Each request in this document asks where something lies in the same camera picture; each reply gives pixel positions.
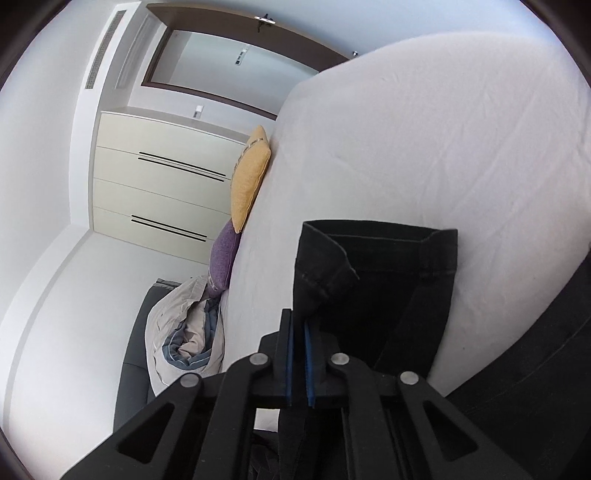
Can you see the black pants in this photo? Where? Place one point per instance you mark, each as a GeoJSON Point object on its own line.
{"type": "Point", "coordinates": [378, 286]}

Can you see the bed with white sheet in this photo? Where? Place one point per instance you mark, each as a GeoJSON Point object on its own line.
{"type": "Point", "coordinates": [415, 138]}

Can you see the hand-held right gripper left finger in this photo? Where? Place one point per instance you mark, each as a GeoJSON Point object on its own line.
{"type": "Point", "coordinates": [288, 364]}

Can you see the rolled grey duvet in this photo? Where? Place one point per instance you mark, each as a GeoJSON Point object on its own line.
{"type": "Point", "coordinates": [184, 323]}

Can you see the dark grey headboard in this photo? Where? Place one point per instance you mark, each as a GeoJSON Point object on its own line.
{"type": "Point", "coordinates": [134, 341]}

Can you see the cream wardrobe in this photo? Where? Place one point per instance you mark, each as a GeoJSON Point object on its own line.
{"type": "Point", "coordinates": [161, 194]}

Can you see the white wall control panel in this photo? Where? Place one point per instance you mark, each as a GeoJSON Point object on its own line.
{"type": "Point", "coordinates": [241, 56]}

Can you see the white air vent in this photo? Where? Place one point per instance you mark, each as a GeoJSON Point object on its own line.
{"type": "Point", "coordinates": [105, 48]}

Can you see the yellow pillow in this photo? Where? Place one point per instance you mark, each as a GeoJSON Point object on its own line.
{"type": "Point", "coordinates": [249, 180]}

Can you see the dark wooden door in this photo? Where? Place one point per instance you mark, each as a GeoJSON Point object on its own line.
{"type": "Point", "coordinates": [295, 44]}

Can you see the purple pillow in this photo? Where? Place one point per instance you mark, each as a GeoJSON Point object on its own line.
{"type": "Point", "coordinates": [225, 258]}

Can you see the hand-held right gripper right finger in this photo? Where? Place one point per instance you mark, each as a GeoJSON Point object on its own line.
{"type": "Point", "coordinates": [310, 364]}

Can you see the white light switch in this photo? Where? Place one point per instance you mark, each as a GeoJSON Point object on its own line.
{"type": "Point", "coordinates": [198, 111]}

